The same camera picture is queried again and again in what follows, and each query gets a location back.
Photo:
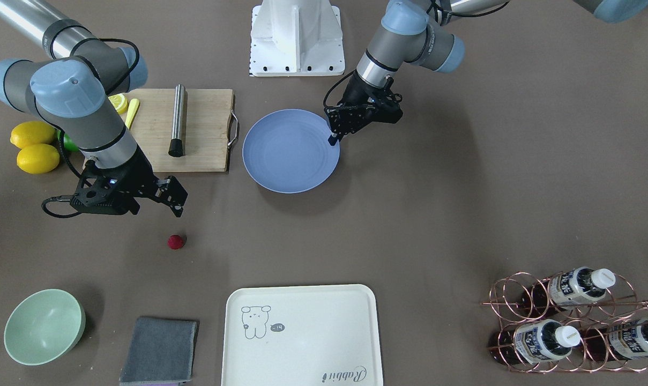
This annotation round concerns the whole yellow lemon upper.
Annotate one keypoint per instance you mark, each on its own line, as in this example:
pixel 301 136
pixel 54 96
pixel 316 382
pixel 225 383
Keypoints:
pixel 31 133

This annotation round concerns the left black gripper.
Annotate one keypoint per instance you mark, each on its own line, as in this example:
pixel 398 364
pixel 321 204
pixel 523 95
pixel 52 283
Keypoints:
pixel 356 94

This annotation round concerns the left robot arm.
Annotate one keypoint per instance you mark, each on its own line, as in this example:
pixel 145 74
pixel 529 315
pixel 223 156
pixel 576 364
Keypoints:
pixel 409 32

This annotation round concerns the red strawberry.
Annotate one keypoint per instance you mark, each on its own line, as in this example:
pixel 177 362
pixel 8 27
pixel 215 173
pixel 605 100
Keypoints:
pixel 176 242

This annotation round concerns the blue plate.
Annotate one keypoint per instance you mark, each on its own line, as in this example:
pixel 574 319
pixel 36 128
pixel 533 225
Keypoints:
pixel 288 151

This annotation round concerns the tea bottle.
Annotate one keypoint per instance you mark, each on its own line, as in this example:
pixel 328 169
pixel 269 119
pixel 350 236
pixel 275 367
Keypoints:
pixel 581 286
pixel 534 343
pixel 622 342

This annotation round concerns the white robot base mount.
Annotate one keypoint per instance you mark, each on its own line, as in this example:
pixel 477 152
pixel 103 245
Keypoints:
pixel 296 38

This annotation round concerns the lemon half upper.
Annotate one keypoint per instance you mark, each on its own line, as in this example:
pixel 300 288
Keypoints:
pixel 119 102

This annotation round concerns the mint green bowl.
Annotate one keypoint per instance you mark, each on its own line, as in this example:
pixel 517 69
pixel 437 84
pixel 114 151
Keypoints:
pixel 44 327

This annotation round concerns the steel muddler black tip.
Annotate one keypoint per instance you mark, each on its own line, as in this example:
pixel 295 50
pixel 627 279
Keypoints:
pixel 176 147

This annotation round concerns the whole yellow lemon lower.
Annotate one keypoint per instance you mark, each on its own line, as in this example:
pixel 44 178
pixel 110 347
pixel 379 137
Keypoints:
pixel 38 159

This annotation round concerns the tea bottle back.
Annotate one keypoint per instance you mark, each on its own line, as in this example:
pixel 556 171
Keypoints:
pixel 622 342
pixel 581 286

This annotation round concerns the folded grey cloth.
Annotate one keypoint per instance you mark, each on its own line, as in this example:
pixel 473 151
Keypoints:
pixel 160 353

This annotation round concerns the copper wire bottle rack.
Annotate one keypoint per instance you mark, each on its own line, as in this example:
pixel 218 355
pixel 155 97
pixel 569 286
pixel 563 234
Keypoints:
pixel 583 320

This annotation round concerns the tea bottle front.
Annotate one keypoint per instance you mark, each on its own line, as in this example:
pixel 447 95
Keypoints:
pixel 534 343

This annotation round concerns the whole yellow lemon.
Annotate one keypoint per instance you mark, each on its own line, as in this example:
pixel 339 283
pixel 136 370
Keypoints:
pixel 31 133
pixel 38 159

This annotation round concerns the cream rabbit tray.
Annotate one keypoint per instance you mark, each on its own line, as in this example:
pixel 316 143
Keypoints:
pixel 302 335

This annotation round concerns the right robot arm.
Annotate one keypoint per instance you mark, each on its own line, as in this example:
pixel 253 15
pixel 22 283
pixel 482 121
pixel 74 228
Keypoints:
pixel 70 91

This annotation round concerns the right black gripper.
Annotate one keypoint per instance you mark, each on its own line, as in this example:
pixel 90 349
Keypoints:
pixel 135 173

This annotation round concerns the green lime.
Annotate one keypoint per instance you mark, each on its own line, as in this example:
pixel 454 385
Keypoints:
pixel 68 144

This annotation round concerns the wooden cutting board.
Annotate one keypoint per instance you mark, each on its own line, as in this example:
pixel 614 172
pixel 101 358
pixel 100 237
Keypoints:
pixel 205 136

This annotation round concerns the yellow plastic knife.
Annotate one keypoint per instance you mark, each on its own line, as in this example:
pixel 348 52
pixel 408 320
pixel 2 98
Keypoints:
pixel 131 112

